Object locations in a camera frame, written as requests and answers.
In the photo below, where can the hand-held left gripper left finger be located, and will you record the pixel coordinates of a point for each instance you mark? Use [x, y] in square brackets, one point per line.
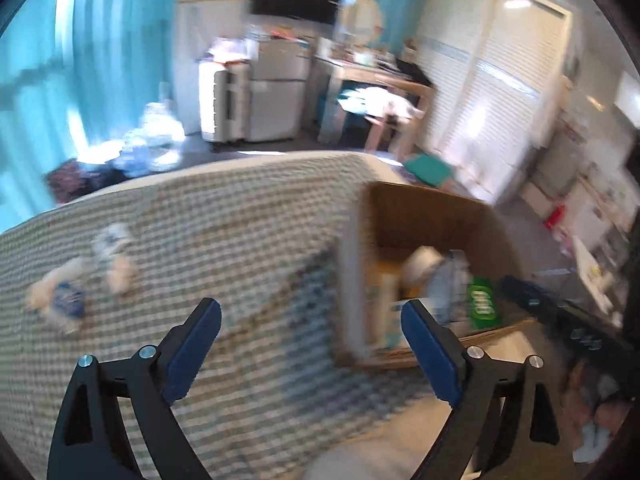
[195, 350]

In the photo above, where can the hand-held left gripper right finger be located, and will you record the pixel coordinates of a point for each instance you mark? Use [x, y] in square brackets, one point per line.
[435, 355]

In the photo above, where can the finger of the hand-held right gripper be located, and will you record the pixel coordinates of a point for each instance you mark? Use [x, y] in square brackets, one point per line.
[527, 297]

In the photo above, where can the green box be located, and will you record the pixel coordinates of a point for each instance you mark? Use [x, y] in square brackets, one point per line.
[485, 305]

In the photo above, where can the clear plastic packet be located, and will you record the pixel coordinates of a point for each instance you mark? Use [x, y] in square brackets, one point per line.
[452, 285]

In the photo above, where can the cream sachet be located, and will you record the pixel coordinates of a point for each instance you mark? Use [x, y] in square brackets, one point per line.
[122, 275]

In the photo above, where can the brown cardboard box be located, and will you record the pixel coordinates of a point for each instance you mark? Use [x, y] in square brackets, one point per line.
[425, 215]

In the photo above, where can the white printed sachet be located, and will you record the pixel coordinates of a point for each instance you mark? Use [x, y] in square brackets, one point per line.
[112, 240]

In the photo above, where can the cream and blue toy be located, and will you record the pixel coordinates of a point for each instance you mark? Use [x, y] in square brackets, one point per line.
[60, 300]

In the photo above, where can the person's right hand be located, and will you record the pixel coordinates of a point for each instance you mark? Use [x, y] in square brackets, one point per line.
[595, 420]

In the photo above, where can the small cardboard carton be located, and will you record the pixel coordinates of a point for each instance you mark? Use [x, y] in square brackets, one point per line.
[537, 197]

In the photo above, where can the checkered blanket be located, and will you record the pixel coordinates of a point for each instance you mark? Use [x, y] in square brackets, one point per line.
[225, 220]

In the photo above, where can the green seat cushion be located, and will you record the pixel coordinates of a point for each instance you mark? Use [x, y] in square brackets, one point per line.
[430, 170]

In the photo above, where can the white louvered wardrobe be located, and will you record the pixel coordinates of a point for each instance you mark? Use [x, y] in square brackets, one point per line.
[490, 95]

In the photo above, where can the dark floral bag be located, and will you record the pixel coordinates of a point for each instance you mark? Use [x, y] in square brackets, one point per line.
[75, 182]

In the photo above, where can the wooden chair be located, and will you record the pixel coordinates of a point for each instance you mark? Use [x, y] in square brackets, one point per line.
[405, 130]

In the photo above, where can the white plastic bag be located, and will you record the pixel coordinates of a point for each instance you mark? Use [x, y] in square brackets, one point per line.
[147, 145]

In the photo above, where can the pile of clothes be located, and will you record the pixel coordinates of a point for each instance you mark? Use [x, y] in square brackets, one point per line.
[380, 102]

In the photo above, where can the white suitcase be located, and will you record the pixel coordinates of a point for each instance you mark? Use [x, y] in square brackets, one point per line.
[222, 105]

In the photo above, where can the black bag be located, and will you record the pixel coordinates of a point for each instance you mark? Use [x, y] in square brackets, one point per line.
[412, 71]

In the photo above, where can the wooden dressing table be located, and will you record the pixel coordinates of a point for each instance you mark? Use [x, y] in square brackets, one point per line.
[380, 77]

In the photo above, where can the silver fridge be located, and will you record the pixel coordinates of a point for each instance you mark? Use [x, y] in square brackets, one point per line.
[277, 95]

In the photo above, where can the teal window curtain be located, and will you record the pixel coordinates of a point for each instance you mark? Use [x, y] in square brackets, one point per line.
[60, 85]

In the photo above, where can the oval white mirror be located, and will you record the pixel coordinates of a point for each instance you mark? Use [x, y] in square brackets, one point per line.
[367, 20]

